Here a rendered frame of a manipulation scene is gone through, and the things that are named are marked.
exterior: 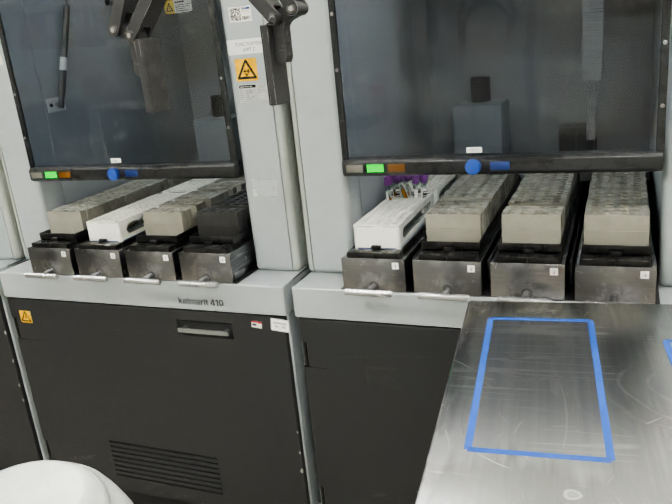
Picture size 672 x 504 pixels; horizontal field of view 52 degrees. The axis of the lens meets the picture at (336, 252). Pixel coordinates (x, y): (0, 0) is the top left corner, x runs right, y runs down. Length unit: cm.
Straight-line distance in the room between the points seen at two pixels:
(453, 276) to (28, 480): 98
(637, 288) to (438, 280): 36
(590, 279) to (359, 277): 45
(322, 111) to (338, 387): 60
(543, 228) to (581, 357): 48
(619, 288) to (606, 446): 59
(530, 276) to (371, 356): 39
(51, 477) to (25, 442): 172
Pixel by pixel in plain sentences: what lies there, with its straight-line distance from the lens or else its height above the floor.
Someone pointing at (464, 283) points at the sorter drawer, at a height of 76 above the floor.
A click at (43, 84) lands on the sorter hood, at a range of 185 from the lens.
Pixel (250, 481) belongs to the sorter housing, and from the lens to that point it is 182.
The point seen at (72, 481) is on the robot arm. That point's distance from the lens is 53.
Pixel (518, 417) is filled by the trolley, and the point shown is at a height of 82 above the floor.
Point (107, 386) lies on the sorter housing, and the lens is 192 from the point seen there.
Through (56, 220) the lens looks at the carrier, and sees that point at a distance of 192.
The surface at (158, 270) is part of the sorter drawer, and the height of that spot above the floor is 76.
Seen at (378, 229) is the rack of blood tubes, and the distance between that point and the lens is 141.
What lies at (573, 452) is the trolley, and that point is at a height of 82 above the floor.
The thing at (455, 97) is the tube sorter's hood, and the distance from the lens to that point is 136.
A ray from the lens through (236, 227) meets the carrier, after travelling 160.
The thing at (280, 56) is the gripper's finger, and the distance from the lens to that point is 64.
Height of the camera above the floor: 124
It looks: 17 degrees down
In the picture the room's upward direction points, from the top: 6 degrees counter-clockwise
